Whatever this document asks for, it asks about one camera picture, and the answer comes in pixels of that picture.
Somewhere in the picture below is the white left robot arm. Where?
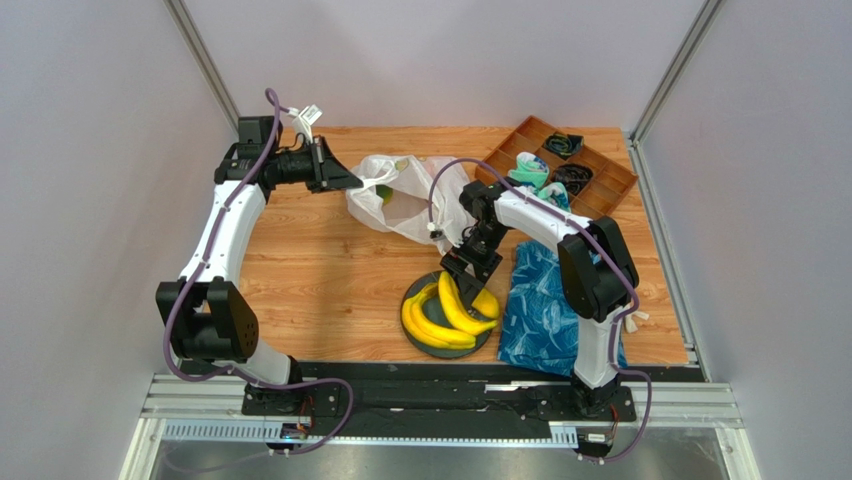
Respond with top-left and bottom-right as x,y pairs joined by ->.
155,116 -> 363,390

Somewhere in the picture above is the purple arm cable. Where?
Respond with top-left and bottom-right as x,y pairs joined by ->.
162,88 -> 355,457
427,157 -> 650,464

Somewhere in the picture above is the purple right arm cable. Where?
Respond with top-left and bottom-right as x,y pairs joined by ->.
427,157 -> 650,464

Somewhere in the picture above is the black rolled sock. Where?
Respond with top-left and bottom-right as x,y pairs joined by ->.
551,163 -> 594,197

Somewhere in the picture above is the blue patterned cloth bag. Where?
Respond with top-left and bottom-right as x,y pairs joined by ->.
497,240 -> 628,379

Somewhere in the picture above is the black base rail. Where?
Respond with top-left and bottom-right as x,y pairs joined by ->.
179,359 -> 707,442

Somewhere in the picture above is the green fake fruit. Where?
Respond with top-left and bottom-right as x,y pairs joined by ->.
375,185 -> 394,205

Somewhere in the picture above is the teal white sock lower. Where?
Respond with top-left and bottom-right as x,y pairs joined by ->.
536,182 -> 571,212

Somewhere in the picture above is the teal white sock upper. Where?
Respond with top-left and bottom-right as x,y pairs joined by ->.
508,152 -> 550,189

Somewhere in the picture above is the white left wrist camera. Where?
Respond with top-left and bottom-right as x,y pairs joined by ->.
284,104 -> 323,144

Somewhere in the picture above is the brown compartment tray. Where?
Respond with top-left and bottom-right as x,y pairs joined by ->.
475,116 -> 638,218

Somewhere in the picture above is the white plastic bag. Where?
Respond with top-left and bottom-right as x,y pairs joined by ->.
345,154 -> 474,254

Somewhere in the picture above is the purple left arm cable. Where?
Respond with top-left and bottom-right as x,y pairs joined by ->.
162,88 -> 355,457

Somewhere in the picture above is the yellow fake banana bunch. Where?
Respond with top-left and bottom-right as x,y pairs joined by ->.
401,282 -> 476,350

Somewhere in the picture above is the teal white sock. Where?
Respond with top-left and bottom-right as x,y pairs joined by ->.
508,152 -> 550,189
536,182 -> 571,212

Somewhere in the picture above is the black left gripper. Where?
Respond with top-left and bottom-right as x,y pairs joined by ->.
268,136 -> 362,195

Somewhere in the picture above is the aluminium frame base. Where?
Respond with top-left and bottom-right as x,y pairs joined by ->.
121,375 -> 760,479

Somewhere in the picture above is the dark rolled sock upper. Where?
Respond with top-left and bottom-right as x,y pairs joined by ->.
542,132 -> 584,160

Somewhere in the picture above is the dark blue ceramic plate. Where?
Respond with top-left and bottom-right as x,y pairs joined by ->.
399,271 -> 497,359

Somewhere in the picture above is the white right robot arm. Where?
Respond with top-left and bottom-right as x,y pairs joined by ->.
440,180 -> 639,397

